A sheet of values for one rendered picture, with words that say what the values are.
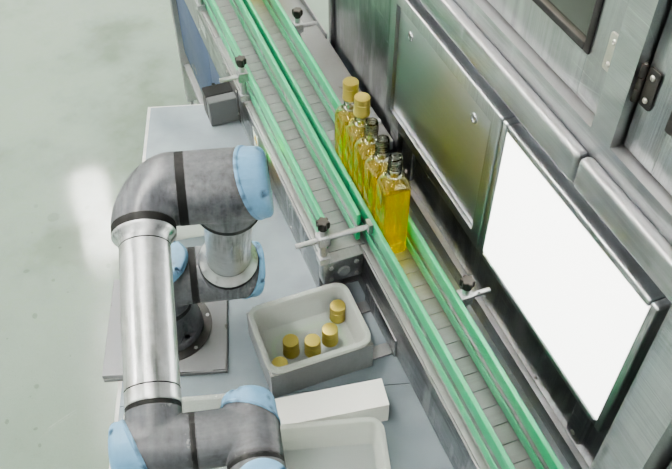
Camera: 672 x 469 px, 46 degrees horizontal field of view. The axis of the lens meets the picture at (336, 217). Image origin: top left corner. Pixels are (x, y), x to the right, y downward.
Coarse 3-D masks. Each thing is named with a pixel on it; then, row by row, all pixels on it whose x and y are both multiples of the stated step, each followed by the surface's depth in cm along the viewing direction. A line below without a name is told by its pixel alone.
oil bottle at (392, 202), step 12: (384, 180) 159; (396, 180) 158; (384, 192) 159; (396, 192) 159; (408, 192) 160; (384, 204) 161; (396, 204) 161; (408, 204) 163; (384, 216) 163; (396, 216) 164; (384, 228) 166; (396, 228) 167; (396, 240) 170; (396, 252) 173
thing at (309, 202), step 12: (204, 0) 238; (216, 12) 224; (216, 24) 229; (228, 36) 216; (228, 48) 221; (252, 84) 202; (252, 96) 206; (264, 108) 195; (264, 120) 199; (276, 132) 189; (276, 144) 193; (288, 156) 183; (288, 168) 187; (300, 180) 178; (300, 192) 182; (312, 204) 173; (312, 216) 177; (324, 216) 169
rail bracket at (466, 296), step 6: (468, 276) 152; (462, 282) 151; (468, 282) 151; (474, 282) 151; (462, 288) 152; (468, 288) 151; (486, 288) 156; (462, 294) 154; (468, 294) 154; (474, 294) 155; (480, 294) 156; (462, 300) 154; (468, 300) 154
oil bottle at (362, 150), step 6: (360, 138) 168; (360, 144) 167; (366, 144) 166; (372, 144) 166; (354, 150) 170; (360, 150) 166; (366, 150) 165; (372, 150) 165; (354, 156) 171; (360, 156) 167; (366, 156) 166; (354, 162) 172; (360, 162) 168; (354, 168) 173; (360, 168) 169; (354, 174) 175; (360, 174) 170; (354, 180) 176; (360, 180) 172; (360, 186) 173; (360, 192) 174
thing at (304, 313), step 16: (320, 288) 171; (336, 288) 172; (272, 304) 169; (288, 304) 170; (304, 304) 172; (320, 304) 174; (352, 304) 169; (256, 320) 169; (272, 320) 172; (288, 320) 173; (304, 320) 174; (320, 320) 174; (352, 320) 170; (256, 336) 163; (272, 336) 172; (304, 336) 172; (320, 336) 172; (352, 336) 171; (368, 336) 163; (272, 352) 169; (304, 352) 169; (336, 352) 160; (272, 368) 158; (288, 368) 158
